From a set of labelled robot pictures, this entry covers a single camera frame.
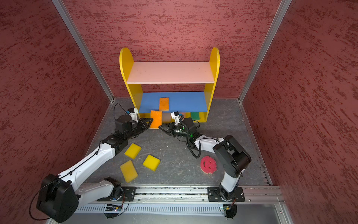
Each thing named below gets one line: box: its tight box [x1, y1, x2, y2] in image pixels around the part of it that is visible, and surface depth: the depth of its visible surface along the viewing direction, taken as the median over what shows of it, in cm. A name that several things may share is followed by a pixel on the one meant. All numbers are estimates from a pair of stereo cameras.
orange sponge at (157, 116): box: [149, 110, 163, 130], surface depth 82 cm
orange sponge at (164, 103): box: [158, 97, 170, 111], surface depth 99 cm
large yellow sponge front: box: [119, 160, 138, 183], surface depth 83 cm
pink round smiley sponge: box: [199, 155, 218, 175], surface depth 84 cm
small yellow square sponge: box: [142, 154, 161, 172], surface depth 86 cm
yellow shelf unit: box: [119, 47, 221, 124], surface depth 84 cm
